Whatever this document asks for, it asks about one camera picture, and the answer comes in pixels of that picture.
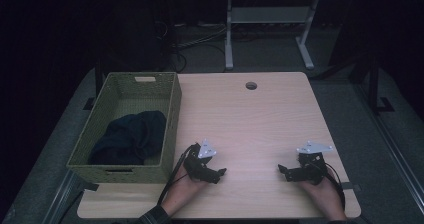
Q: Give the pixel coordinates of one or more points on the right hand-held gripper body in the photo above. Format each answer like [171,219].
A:
[311,169]

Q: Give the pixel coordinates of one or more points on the green woven basket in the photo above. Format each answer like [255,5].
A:
[128,127]

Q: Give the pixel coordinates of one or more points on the metal floor rail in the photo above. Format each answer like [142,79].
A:
[390,140]
[61,197]

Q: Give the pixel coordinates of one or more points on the black table bracket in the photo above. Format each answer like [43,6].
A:
[90,186]

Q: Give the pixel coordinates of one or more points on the white metal desk frame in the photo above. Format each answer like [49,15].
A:
[268,15]

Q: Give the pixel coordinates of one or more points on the dark navy shirt white print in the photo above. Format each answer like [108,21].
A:
[131,137]

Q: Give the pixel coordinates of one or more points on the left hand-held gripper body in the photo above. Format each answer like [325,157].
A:
[196,167]

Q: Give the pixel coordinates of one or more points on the black metal stand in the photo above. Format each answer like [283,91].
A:
[375,84]

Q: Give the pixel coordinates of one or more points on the grey tape strip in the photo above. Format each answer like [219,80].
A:
[349,186]

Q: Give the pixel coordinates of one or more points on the person's left hand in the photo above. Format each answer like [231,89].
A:
[185,194]

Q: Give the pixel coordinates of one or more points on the person's right hand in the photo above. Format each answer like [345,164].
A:
[325,197]

